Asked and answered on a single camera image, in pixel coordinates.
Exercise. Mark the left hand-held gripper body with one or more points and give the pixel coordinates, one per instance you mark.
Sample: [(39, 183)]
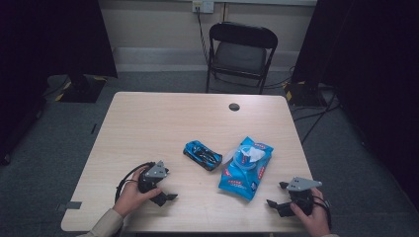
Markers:
[(154, 170)]

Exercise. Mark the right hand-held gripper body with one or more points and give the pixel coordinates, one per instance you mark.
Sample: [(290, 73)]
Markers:
[(301, 184)]

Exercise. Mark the white wet wipe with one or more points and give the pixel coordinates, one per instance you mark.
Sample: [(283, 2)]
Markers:
[(255, 153)]

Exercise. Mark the blue wet wipes packet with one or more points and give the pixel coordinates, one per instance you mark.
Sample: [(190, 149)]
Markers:
[(242, 174)]

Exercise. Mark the person's left hand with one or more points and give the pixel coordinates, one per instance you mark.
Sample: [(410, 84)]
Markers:
[(131, 197)]

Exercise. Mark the person's right hand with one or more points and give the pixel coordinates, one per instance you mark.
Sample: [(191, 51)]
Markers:
[(316, 220)]

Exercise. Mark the black floor tape strip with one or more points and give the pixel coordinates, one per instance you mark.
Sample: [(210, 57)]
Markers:
[(94, 128)]

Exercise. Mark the black stand base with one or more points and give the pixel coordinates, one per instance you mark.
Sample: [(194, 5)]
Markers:
[(82, 89), (303, 94)]

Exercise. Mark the grey tape piece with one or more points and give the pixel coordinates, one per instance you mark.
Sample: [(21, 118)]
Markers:
[(70, 206)]

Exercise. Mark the black folding chair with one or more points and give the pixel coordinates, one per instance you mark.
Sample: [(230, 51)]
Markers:
[(242, 56)]

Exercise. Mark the black curtain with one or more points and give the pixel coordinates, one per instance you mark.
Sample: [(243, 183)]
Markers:
[(49, 49), (372, 65)]

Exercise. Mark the white wall socket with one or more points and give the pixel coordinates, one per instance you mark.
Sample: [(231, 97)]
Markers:
[(203, 6)]

